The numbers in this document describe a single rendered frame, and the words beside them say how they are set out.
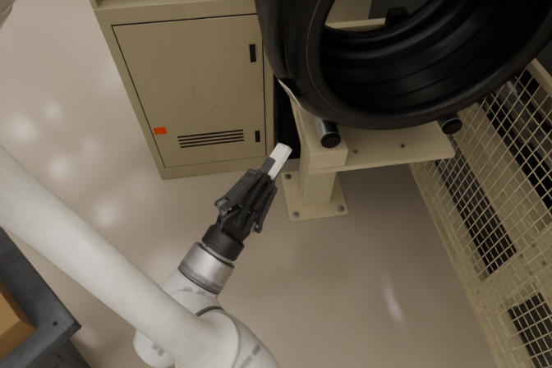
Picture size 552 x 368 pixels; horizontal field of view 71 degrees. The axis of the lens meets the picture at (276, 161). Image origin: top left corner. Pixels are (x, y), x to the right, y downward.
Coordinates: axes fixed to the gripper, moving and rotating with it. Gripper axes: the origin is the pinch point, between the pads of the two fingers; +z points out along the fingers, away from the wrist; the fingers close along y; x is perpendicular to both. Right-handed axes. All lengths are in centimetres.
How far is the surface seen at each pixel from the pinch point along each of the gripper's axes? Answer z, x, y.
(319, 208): 10, -48, 94
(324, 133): 12.1, -0.8, 9.1
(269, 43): 14.2, -0.5, -16.8
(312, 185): 15, -46, 78
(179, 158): -5, -97, 52
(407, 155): 21.6, 8.3, 29.7
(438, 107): 27.5, 16.5, 14.2
